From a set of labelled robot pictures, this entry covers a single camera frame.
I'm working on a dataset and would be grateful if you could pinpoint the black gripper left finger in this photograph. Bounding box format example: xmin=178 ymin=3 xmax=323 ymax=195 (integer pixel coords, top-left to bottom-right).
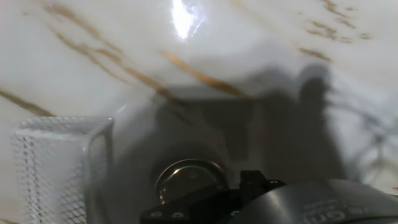
xmin=139 ymin=185 xmax=244 ymax=224

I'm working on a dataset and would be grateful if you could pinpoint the small round metal plate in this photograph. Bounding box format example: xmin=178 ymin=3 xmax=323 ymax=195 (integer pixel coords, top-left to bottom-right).
xmin=154 ymin=158 xmax=229 ymax=206

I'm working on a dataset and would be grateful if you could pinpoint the white wire mesh basket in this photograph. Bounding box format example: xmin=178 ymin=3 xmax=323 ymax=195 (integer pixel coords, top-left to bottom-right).
xmin=11 ymin=116 xmax=115 ymax=224

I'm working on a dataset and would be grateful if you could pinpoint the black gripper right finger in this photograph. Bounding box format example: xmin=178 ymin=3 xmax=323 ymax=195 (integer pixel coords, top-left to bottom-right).
xmin=239 ymin=169 xmax=285 ymax=207

